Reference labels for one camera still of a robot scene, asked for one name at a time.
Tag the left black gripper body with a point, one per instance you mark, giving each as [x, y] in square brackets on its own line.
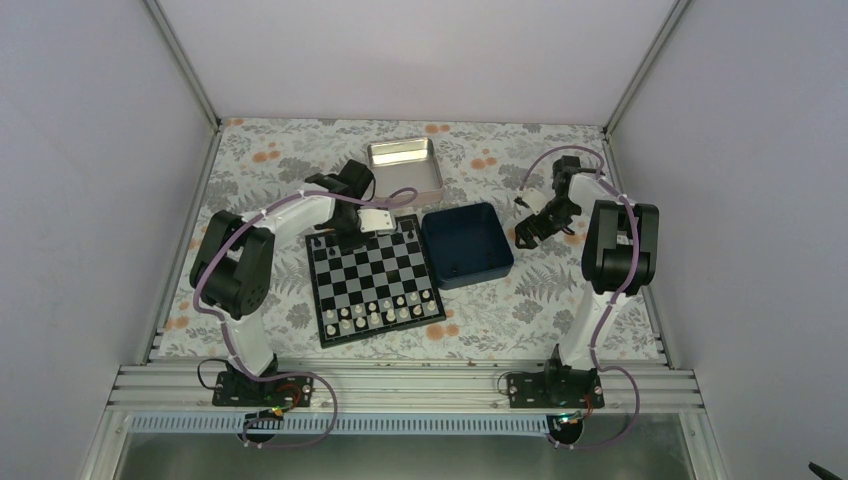
[340, 223]

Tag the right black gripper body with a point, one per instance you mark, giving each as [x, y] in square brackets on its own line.
[563, 210]

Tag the dark blue piece box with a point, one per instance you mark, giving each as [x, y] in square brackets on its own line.
[467, 245]

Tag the black grey chess board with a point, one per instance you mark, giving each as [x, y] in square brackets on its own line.
[388, 272]

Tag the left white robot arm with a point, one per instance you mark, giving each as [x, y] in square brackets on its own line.
[231, 273]

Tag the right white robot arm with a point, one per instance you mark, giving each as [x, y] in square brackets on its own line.
[619, 258]

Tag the floral table mat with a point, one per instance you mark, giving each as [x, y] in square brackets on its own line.
[518, 317]

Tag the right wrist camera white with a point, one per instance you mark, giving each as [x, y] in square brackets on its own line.
[532, 199]

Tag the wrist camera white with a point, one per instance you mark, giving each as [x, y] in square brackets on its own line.
[375, 220]
[532, 199]

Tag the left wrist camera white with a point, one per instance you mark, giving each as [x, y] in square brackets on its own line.
[375, 220]

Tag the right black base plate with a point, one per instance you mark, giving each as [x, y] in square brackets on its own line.
[530, 391]

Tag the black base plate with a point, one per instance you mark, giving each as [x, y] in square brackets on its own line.
[530, 391]
[233, 389]

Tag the aluminium corner post right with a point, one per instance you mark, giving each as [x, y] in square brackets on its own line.
[667, 28]

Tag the aluminium corner post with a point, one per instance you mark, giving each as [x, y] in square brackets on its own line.
[667, 28]
[175, 47]

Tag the aluminium corner post left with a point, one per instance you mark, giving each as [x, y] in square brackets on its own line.
[175, 47]

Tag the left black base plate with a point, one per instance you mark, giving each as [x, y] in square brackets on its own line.
[233, 389]

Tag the aluminium front rail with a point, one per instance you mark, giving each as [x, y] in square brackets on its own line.
[399, 389]

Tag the white slotted cable duct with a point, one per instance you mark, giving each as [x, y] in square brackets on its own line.
[345, 424]

